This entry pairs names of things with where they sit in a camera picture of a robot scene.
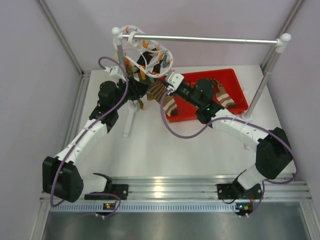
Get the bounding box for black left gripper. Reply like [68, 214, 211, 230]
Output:
[111, 74, 151, 111]

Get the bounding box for olive green striped sock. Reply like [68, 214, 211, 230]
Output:
[137, 99, 144, 110]

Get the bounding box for brown beige striped sock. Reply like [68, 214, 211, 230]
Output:
[148, 79, 179, 117]

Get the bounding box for black white striped sock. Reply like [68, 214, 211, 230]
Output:
[137, 51, 163, 74]

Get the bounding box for white round clip hanger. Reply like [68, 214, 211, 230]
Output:
[112, 25, 174, 82]

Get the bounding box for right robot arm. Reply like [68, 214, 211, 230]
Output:
[164, 74, 294, 199]

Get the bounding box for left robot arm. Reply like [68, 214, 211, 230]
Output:
[42, 77, 149, 203]

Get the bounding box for red plastic tray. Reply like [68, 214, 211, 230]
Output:
[166, 68, 248, 123]

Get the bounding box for white metal drying rack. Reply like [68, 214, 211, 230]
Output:
[111, 26, 292, 138]

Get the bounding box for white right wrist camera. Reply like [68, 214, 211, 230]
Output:
[165, 72, 185, 92]

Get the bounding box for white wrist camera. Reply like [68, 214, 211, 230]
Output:
[165, 72, 185, 92]
[104, 65, 125, 81]

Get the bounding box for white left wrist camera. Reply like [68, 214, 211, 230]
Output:
[104, 65, 125, 81]

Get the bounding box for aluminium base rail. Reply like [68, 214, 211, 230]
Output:
[51, 175, 312, 216]

